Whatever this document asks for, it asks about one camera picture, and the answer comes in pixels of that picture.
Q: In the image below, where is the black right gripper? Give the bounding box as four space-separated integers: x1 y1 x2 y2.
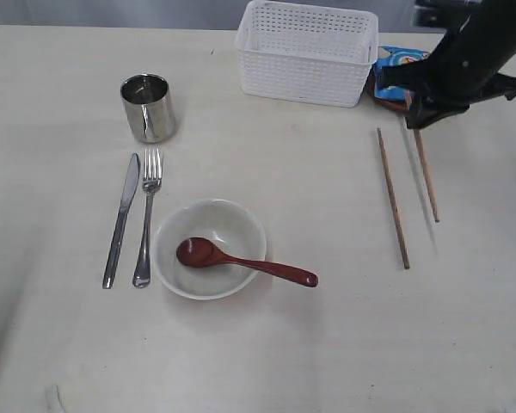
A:
376 1 516 130

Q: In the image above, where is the brown wooden chopstick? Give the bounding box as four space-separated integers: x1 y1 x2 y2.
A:
376 127 410 270
413 129 439 223

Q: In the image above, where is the blue chips snack bag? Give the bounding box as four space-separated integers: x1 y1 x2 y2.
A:
372 46 430 102

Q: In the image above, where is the brown round wooden plate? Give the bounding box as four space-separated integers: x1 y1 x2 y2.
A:
365 71 409 115

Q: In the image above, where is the white perforated plastic basket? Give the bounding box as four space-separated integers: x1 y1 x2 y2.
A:
235 1 378 108

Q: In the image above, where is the glossy ceramic bowl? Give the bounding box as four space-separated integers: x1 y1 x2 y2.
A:
151 199 267 300

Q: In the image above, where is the stainless steel cup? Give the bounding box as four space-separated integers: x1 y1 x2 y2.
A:
120 73 176 144

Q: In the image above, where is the dark wooden spoon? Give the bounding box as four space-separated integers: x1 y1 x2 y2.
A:
175 237 319 287

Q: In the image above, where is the silver metal fork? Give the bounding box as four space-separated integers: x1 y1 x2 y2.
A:
132 148 163 288

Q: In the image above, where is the silver metal table knife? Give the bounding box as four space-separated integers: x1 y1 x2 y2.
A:
102 153 140 289

